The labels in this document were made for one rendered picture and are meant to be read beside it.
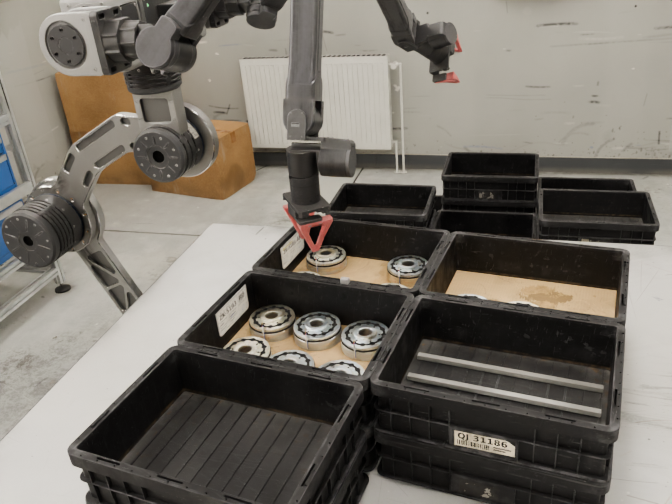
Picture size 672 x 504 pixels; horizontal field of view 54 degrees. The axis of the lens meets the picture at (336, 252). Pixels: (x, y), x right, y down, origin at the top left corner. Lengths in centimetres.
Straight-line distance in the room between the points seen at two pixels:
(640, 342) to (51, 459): 132
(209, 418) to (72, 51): 76
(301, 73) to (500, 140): 333
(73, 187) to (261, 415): 104
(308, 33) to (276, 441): 72
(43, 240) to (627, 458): 155
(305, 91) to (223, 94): 364
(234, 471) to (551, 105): 358
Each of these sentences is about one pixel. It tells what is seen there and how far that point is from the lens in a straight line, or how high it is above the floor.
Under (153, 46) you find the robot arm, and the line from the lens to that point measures 133.
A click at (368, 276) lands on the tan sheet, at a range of 164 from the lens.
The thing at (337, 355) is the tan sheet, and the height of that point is 83.
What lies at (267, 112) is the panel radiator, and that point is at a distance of 462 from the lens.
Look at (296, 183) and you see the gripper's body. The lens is 124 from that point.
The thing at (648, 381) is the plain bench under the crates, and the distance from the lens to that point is 159.
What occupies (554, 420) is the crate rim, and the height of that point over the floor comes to 93.
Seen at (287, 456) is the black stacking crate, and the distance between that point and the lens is 118.
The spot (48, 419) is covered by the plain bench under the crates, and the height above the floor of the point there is 70.
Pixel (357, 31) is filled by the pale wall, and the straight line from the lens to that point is 443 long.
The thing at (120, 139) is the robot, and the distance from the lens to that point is 190.
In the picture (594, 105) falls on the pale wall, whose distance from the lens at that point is 442.
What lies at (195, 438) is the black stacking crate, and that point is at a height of 83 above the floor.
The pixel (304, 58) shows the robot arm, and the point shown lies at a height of 141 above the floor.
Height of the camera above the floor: 166
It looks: 28 degrees down
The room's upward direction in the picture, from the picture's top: 5 degrees counter-clockwise
